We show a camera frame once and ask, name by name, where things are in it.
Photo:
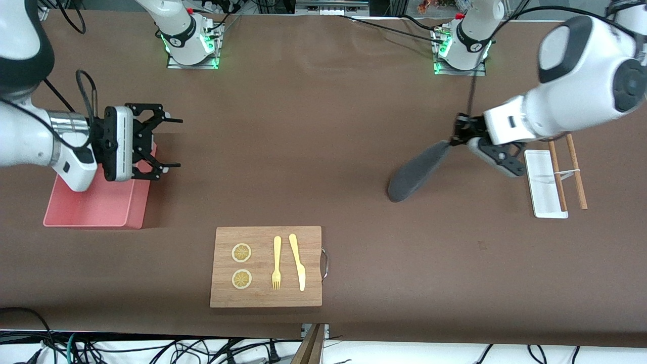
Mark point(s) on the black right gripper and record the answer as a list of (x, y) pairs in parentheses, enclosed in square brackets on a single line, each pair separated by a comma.
[(99, 143)]

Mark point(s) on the white rack base tray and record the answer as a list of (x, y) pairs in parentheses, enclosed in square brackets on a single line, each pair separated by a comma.
[(541, 187)]

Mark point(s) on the yellow plastic knife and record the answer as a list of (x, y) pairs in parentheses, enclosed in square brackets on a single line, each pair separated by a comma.
[(298, 268)]

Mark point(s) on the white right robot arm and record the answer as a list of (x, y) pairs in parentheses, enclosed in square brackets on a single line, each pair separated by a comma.
[(20, 131)]

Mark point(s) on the wooden cutting board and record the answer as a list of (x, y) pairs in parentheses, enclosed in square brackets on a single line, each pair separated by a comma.
[(263, 298)]

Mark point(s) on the yellow plastic fork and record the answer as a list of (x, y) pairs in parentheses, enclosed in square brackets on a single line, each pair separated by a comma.
[(277, 253)]

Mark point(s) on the grey cloth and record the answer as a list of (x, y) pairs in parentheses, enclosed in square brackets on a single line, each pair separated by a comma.
[(414, 174)]

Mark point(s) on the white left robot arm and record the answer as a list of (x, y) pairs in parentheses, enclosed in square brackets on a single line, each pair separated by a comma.
[(581, 76)]

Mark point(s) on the wooden beam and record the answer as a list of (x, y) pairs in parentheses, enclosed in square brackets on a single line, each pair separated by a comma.
[(308, 351)]

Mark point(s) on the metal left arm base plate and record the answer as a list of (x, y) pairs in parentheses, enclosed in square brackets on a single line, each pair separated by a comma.
[(455, 72)]

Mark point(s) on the pink plastic tray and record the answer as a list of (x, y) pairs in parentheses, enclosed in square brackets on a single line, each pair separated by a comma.
[(101, 202)]

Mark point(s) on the brown table cover sheet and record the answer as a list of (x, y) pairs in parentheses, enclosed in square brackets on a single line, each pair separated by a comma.
[(354, 151)]

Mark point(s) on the lemon slice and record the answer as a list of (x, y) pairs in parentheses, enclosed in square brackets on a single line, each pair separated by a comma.
[(241, 279), (241, 253)]

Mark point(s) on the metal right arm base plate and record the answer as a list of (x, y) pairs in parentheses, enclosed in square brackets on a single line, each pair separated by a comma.
[(177, 64)]

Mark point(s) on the wooden rod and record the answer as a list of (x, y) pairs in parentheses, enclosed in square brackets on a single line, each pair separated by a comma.
[(561, 192), (581, 192)]

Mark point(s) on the metal bracket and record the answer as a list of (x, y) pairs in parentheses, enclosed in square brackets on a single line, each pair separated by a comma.
[(326, 331)]

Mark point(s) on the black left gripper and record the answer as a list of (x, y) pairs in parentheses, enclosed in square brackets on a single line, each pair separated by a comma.
[(464, 132)]

